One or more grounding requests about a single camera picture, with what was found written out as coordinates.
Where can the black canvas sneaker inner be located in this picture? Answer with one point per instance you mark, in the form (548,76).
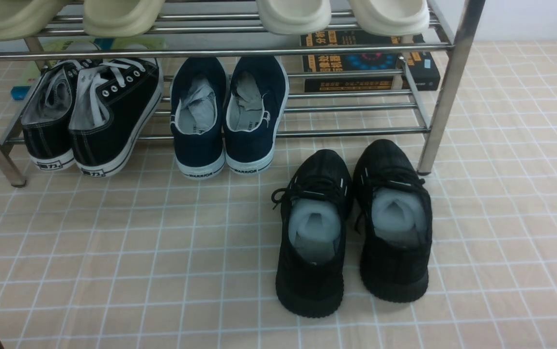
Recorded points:
(114,101)

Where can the black canvas sneaker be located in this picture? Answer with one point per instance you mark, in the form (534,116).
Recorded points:
(46,118)
(114,101)

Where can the silver metal shoe rack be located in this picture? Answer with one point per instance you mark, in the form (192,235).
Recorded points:
(457,46)

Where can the cream slipper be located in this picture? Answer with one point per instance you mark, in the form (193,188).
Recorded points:
(294,17)
(391,18)

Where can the black knit sneaker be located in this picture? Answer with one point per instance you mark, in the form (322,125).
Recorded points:
(314,208)
(396,215)

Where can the beige slipper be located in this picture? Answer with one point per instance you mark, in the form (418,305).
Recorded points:
(24,18)
(120,18)

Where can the navy slip-on shoe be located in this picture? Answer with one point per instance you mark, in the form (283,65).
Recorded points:
(198,92)
(259,89)

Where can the navy slip-on shoe right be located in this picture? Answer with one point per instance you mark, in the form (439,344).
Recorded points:
(259,89)

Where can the beige slipper far left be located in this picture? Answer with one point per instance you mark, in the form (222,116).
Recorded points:
(24,18)

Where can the black book with orange text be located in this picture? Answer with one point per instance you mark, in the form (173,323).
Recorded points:
(355,69)

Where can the black canvas sneaker outer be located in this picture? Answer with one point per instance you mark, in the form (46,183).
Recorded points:
(46,118)

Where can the navy slip-on shoe left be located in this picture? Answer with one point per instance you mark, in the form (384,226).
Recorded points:
(198,92)

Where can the blue small box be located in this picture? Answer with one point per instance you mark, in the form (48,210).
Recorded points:
(19,93)

